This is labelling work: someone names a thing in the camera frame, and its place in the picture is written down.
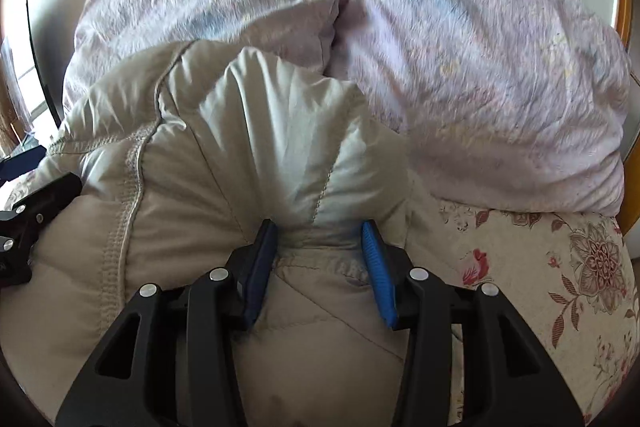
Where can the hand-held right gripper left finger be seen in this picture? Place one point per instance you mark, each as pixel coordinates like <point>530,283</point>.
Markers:
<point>257,272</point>

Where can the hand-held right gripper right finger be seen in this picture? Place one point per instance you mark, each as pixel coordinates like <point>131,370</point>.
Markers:
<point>380,277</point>

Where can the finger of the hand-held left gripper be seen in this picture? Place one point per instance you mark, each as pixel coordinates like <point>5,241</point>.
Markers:
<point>47,202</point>

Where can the beige down jacket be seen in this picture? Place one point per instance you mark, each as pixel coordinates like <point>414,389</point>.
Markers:
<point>210,167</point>

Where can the dark flat panel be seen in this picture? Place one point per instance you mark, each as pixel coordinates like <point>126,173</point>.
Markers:
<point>42,62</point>

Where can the floral bed sheet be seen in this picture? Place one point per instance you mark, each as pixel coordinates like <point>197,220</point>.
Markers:
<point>550,267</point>

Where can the right lavender pillow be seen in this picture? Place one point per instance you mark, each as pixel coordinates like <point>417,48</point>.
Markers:
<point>480,57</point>

